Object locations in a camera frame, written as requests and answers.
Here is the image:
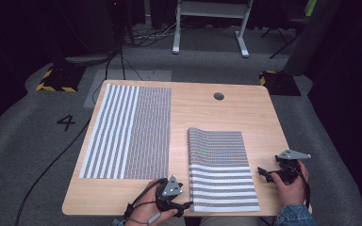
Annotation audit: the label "grey padded column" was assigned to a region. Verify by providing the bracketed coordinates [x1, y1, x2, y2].
[282, 0, 342, 77]

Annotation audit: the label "grey floor plate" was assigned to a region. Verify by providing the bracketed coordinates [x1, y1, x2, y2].
[83, 69, 173, 109]

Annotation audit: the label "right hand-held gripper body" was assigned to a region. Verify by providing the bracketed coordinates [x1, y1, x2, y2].
[273, 149, 312, 186]

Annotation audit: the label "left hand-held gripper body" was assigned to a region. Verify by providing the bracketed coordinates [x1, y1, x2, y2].
[155, 174, 187, 218]

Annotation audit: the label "person's right hand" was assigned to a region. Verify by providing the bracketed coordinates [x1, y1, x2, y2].
[270, 159, 310, 209]

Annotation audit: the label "person's left hand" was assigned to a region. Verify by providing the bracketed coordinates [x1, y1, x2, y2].
[125, 180, 179, 226]

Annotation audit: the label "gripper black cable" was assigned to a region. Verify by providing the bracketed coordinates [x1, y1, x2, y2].
[287, 163, 312, 210]
[123, 178, 168, 222]

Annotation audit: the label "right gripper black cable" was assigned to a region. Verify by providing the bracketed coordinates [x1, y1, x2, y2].
[287, 163, 312, 210]

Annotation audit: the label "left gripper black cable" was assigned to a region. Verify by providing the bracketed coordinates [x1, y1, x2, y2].
[123, 178, 168, 222]

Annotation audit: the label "white metal desk frame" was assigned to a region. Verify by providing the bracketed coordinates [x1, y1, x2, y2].
[172, 0, 255, 58]

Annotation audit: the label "grey flat stand base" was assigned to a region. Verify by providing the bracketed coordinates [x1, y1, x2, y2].
[64, 54, 118, 67]

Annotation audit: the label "bundle of floor cables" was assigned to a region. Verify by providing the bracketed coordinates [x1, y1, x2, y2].
[122, 18, 183, 49]

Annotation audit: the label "black chair legs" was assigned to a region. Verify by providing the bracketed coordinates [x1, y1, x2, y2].
[260, 12, 309, 60]

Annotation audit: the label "black yellow striped stand base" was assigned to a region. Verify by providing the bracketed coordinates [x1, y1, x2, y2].
[36, 64, 87, 93]
[258, 70, 302, 97]

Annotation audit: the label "grey white striped placemat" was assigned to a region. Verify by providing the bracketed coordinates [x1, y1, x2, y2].
[78, 83, 173, 181]
[187, 127, 261, 213]

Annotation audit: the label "black floor cable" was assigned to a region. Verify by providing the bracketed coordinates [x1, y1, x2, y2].
[13, 117, 92, 226]

